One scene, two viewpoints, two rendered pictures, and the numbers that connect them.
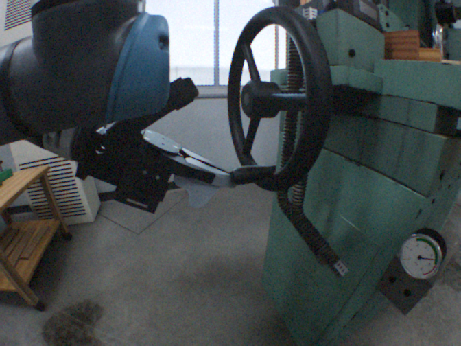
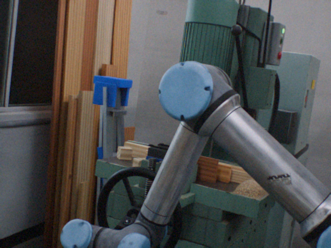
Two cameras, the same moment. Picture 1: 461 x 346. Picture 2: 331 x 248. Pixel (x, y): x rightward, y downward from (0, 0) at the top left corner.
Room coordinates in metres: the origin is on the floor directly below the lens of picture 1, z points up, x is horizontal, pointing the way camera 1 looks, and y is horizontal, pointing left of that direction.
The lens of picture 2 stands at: (-0.70, 0.93, 1.26)
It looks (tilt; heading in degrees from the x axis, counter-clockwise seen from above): 7 degrees down; 314
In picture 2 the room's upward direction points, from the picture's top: 8 degrees clockwise
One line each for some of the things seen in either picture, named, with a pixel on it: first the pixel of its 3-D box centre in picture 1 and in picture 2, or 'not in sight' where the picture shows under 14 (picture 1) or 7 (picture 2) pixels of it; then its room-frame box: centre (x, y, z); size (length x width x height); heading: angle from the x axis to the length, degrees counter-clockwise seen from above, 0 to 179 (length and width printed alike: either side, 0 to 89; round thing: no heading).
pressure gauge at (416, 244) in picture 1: (420, 257); not in sight; (0.11, -0.25, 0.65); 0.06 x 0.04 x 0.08; 18
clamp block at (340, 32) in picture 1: (334, 50); (168, 174); (0.35, -0.19, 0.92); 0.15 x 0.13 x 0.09; 18
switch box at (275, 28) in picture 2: not in sight; (272, 44); (0.39, -0.72, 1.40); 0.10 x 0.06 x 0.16; 108
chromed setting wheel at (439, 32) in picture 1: (442, 45); not in sight; (0.34, -0.53, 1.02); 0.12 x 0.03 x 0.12; 108
